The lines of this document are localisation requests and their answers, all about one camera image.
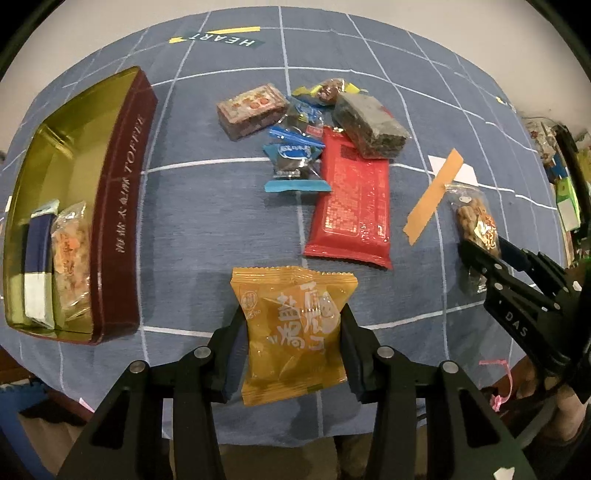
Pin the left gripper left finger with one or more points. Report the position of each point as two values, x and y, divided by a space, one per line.
228 346

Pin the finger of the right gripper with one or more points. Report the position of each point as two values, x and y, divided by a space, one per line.
479 262
540 268

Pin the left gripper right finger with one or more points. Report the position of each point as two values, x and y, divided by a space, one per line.
359 350

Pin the fried twist bag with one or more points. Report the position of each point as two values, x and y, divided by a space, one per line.
474 222
71 235

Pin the orange snack packet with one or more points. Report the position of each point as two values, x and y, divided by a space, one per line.
293 319

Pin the red snack packet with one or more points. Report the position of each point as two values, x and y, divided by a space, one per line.
353 220

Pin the dark seaweed snack block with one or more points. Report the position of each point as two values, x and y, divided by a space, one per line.
370 126

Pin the navy white snack packet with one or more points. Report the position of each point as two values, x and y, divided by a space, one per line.
38 266

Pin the blue plum candy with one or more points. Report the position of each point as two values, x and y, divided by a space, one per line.
294 169

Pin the yellow brown candy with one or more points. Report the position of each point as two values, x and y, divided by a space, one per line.
326 93

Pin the brown red brick candy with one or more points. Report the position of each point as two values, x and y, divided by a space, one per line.
251 111

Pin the orange tape strip right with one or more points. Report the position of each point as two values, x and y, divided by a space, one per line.
426 207

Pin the pink plastic tie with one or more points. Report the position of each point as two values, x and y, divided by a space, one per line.
500 392

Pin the cluttered shelf items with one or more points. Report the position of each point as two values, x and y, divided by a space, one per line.
566 162

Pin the blue checked tablecloth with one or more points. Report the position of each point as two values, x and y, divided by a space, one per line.
211 204

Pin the maroon gold toffee tin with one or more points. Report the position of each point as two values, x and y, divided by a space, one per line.
90 150

